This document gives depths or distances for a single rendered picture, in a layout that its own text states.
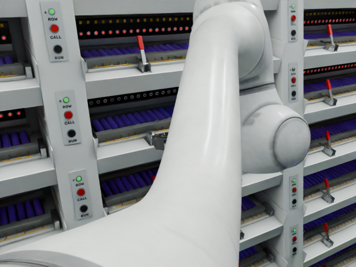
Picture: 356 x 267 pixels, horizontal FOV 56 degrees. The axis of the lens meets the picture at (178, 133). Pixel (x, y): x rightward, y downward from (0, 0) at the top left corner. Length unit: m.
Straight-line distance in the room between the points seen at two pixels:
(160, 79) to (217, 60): 0.57
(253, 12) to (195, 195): 0.34
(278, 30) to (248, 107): 0.65
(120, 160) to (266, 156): 0.48
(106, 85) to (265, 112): 0.45
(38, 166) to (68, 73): 0.22
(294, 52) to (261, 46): 0.68
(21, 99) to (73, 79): 0.12
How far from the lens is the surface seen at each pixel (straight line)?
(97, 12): 0.84
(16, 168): 0.85
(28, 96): 0.80
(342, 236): 1.60
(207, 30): 0.37
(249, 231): 1.20
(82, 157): 0.83
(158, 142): 0.73
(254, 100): 0.49
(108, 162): 0.86
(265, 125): 0.46
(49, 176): 0.83
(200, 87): 0.28
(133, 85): 0.85
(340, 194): 1.50
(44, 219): 0.93
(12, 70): 0.85
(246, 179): 1.12
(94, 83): 0.82
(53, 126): 0.80
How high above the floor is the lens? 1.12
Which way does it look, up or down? 13 degrees down
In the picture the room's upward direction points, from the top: 5 degrees counter-clockwise
